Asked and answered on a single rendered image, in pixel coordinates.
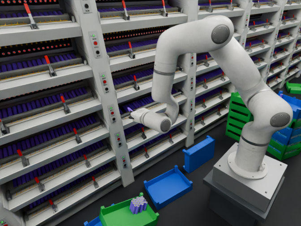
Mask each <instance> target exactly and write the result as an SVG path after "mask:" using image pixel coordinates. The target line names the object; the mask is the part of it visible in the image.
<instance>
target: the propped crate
mask: <svg viewBox="0 0 301 226"><path fill-rule="evenodd" d="M140 196H143V193H142V192H141V193H140V194H139V196H138V197H140ZM134 198H135V199H136V198H137V197H134ZM132 199H133V198H132ZM132 199H129V200H126V201H123V202H120V203H118V204H115V205H112V206H109V207H107V208H105V207H104V206H101V208H100V213H99V218H100V221H101V223H102V226H155V225H157V221H158V218H159V214H158V213H154V211H153V210H152V209H151V207H150V206H149V205H148V204H147V207H146V210H145V211H144V210H142V212H141V213H140V212H138V214H132V212H131V210H130V209H129V208H130V203H131V200H132Z"/></svg>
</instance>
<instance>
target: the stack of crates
mask: <svg viewBox="0 0 301 226"><path fill-rule="evenodd" d="M251 121H254V116H253V114H252V113H251V112H250V111H249V110H248V108H247V107H246V105H245V104H244V102H243V100H242V98H241V96H240V95H239V93H238V92H236V93H234V92H231V99H230V105H229V112H228V120H227V127H226V133H225V135H227V136H229V137H231V138H233V139H235V140H237V141H240V137H241V132H242V129H243V126H244V125H245V124H246V123H248V122H251Z"/></svg>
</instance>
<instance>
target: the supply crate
mask: <svg viewBox="0 0 301 226"><path fill-rule="evenodd" d="M282 93H283V91H279V93H278V94H277V95H279V96H280V94H282ZM282 98H283V99H284V100H285V101H286V102H287V103H288V104H289V105H290V106H291V108H292V110H293V118H294V119H299V118H301V100H299V99H296V98H293V97H290V96H287V95H284V94H283V96H282Z"/></svg>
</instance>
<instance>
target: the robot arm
mask: <svg viewBox="0 0 301 226"><path fill-rule="evenodd" d="M233 34H234V26H233V23H232V21H231V20H230V19H229V18H228V17H226V16H223V15H210V16H207V17H205V18H204V19H202V20H197V21H193V22H188V23H184V24H180V25H177V26H174V27H171V28H169V29H167V30H166V31H164V32H163V33H162V34H161V35H160V37H159V39H158V42H157V46H156V53H155V64H154V72H153V82H152V90H151V96H152V99H153V100H154V101H156V102H160V103H167V108H166V111H165V112H164V113H154V112H152V111H150V110H148V109H146V108H142V109H139V110H136V109H133V111H130V115H131V116H129V119H132V120H133V121H134V122H137V123H141V124H143V125H145V126H147V127H149V128H151V129H153V130H155V131H157V132H159V133H161V134H166V133H168V132H169V131H170V129H171V127H172V125H173V124H175V122H176V121H177V117H178V112H179V105H178V102H177V101H176V99H175V98H174V97H173V96H172V95H171V92H172V86H173V81H174V76H175V71H176V65H177V59H178V56H179V55H181V54H186V53H203V52H209V54H210V55H211V56H212V57H213V59H214V60H215V61H216V63H217V64H218V65H219V67H220V68H221V69H222V71H223V72H224V73H225V74H226V76H227V77H228V78H229V80H230V81H231V82H232V84H233V85H234V87H235V88H236V89H237V91H238V93H239V95H240V96H241V98H242V100H243V102H244V104H245V105H246V107H247V108H248V110H249V111H250V112H251V113H252V114H253V116H254V121H251V122H248V123H246V124H245V125H244V126H243V129H242V132H241V137H240V141H239V144H238V148H237V151H236V152H232V153H231V154H230V155H229V156H228V165H229V167H230V168H231V169H232V170H233V171H234V172H235V173H236V174H238V175H240V176H242V177H244V178H247V179H253V180H257V179H262V178H264V177H265V176H266V175H267V173H268V167H267V165H266V163H265V162H264V161H263V159H264V156H265V154H266V151H267V148H268V145H269V143H270V140H271V137H272V135H273V134H274V133H275V132H277V131H279V130H281V129H284V128H286V127H288V126H289V125H290V123H291V121H292V118H293V110H292V108H291V106H290V105H289V104H288V103H287V102H286V101H285V100H284V99H283V98H281V97H280V96H279V95H277V94H276V93H275V92H273V91H272V90H271V89H270V88H269V87H268V86H267V85H266V84H265V82H264V81H263V79H262V77H261V75H260V72H259V70H258V69H257V67H256V65H255V64H254V62H253V61H252V59H251V58H250V56H249V55H248V53H247V52H246V51H245V49H244V48H243V47H242V46H241V45H240V44H239V43H238V41H237V40H236V39H235V38H234V37H233Z"/></svg>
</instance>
